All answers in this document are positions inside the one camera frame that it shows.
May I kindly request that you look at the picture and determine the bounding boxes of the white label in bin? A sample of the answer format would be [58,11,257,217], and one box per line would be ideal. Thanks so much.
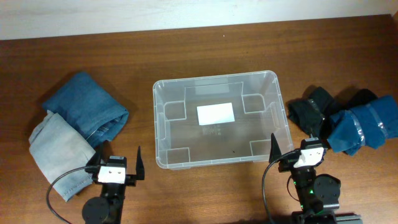
[197,103,235,126]

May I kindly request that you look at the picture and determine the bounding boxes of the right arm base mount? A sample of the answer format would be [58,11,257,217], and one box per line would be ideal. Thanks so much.
[290,212,363,224]

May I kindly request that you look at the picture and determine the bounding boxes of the right black camera cable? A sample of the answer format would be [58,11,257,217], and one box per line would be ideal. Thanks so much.
[261,150,301,224]

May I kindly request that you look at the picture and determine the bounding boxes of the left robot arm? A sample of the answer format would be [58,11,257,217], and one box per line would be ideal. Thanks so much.
[82,146,145,224]

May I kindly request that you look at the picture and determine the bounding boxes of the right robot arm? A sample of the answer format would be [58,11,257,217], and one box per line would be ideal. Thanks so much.
[269,134,341,223]

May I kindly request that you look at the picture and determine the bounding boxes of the black taped cloth bundle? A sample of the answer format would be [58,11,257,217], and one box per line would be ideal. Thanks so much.
[287,86,341,138]
[321,86,378,139]

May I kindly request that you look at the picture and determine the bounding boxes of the clear plastic storage bin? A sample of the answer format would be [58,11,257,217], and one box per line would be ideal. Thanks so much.
[152,70,294,170]

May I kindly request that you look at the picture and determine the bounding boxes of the navy blue taped cloth bundle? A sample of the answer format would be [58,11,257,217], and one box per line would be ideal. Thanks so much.
[327,95,397,156]

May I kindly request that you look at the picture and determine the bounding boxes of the left black camera cable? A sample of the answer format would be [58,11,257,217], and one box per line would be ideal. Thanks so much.
[45,165,101,224]

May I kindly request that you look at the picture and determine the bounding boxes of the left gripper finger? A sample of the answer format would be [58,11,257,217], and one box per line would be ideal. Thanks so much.
[86,144,104,166]
[136,146,145,180]

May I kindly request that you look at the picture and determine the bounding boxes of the light grey folded jeans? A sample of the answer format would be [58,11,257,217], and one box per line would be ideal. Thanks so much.
[29,111,95,183]

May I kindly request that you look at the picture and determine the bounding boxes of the dark blue folded jeans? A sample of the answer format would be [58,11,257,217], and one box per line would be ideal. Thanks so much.
[42,72,129,147]

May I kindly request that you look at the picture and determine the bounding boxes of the black camera cable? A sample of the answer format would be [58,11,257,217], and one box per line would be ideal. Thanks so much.
[45,165,101,224]
[261,150,301,224]

